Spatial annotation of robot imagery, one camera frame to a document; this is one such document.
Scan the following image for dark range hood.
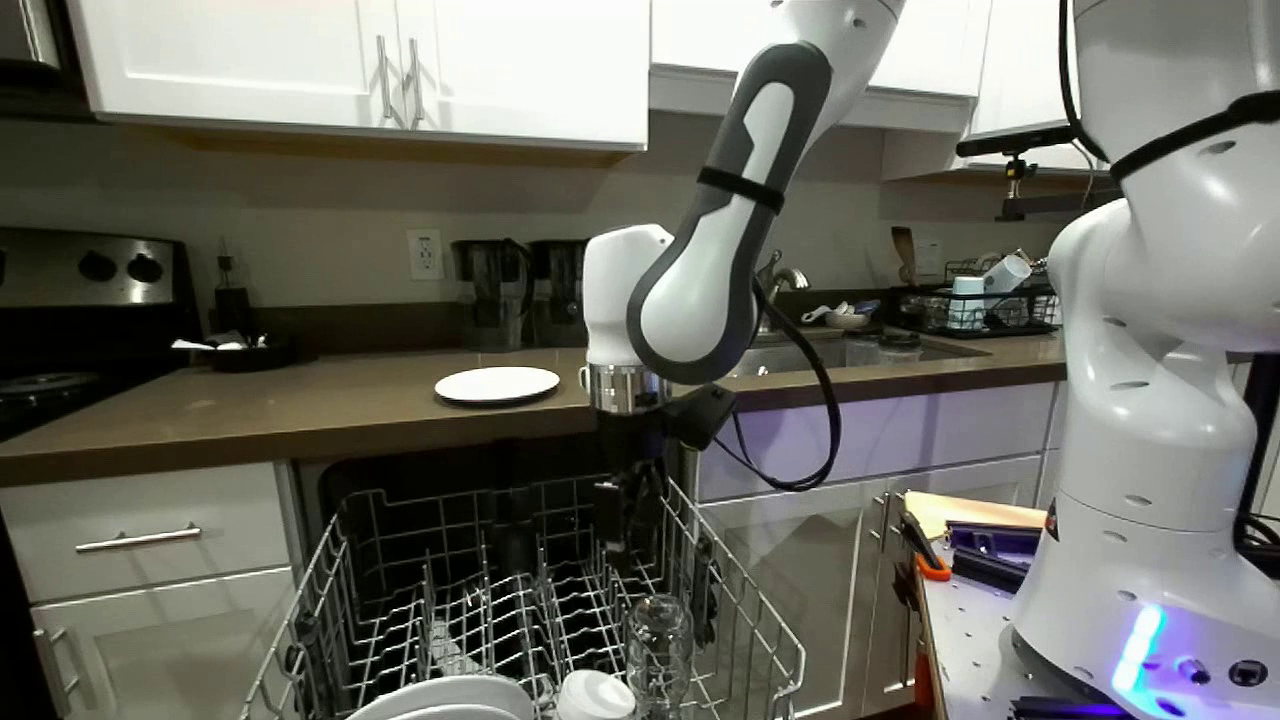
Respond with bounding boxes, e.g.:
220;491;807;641
0;0;74;90

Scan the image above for wooden board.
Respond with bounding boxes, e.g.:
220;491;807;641
900;487;1052;546

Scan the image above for small black clamp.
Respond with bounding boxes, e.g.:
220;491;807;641
891;505;962;587

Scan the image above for white mug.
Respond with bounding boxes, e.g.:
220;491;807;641
549;665;645;720

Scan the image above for white upper cabinet with handles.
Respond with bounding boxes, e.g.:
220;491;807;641
64;0;657;152

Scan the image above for white cloth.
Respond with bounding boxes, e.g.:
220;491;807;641
798;295;883;338

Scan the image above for black cooktop stove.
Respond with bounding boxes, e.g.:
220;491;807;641
0;367;112;449

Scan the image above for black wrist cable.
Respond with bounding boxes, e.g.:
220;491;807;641
709;273;850;496

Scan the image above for steel kitchen sink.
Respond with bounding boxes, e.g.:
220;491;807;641
737;333;991;383

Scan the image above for metal robot mounting table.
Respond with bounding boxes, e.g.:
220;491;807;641
917;565;1280;720

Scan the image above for clear wine glass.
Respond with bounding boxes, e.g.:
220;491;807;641
621;593;702;677

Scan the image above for white wall outlet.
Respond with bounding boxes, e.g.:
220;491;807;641
405;226;450;286

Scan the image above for black dish drying rack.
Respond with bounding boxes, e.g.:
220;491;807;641
889;255;1066;339

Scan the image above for black orange clamp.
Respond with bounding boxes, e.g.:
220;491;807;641
940;520;1050;593

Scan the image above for white cabinet door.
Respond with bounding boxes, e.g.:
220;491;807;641
23;565;310;720

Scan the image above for black tray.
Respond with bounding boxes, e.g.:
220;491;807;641
170;333;322;375

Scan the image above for white crumpled paper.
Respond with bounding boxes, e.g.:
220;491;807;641
170;333;256;360

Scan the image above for black rack fitting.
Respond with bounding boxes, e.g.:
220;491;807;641
680;524;724;649

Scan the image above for wire dishwasher rack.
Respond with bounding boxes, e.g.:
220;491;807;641
238;458;811;720

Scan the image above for white drawer front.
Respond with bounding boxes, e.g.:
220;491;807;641
0;458;298;610

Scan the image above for white base cabinet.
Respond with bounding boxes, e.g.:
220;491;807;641
680;375;1074;720

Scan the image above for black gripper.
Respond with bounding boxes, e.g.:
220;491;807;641
587;411;674;546

